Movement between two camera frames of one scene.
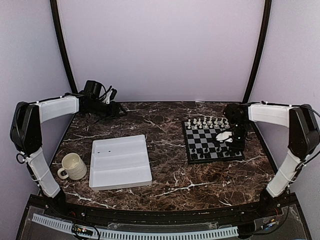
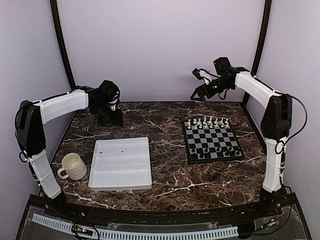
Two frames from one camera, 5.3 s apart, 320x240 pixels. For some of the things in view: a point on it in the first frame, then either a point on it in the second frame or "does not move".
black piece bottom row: (194, 156) does not move
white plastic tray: (119, 162) does not move
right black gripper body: (241, 143) → (213, 91)
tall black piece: (201, 151) does not move
